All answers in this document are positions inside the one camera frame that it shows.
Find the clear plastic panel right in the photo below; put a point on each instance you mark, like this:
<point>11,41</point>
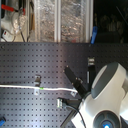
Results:
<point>73,20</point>

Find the clear plastic panel left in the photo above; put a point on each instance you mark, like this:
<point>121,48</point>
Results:
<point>44,20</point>

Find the blue object at corner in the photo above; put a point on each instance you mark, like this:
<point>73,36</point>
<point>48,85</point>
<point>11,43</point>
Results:
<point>2,120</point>

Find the red handled tool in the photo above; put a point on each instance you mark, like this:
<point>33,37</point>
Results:
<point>11,9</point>

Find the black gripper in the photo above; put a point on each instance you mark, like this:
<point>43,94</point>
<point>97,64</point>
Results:
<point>91,74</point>

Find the clear plastic panel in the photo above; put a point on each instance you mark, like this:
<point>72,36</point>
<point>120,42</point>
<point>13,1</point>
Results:
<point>73,20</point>
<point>44,20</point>

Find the blue handle tool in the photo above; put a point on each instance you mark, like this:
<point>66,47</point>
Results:
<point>94,34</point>

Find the metal cable clip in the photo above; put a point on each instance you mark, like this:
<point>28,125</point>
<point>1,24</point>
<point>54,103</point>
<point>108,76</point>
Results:
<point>37,83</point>

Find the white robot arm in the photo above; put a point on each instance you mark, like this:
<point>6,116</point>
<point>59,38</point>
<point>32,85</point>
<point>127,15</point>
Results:
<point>105,104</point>

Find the white aluminium frame post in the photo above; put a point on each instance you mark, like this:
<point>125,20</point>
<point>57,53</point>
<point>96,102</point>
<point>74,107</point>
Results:
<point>57,26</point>

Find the black perforated board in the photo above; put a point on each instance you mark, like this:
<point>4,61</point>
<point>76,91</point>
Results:
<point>21,62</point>

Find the grey connector plug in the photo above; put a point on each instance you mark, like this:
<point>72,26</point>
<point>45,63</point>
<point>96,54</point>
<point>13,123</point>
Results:
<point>62,102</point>

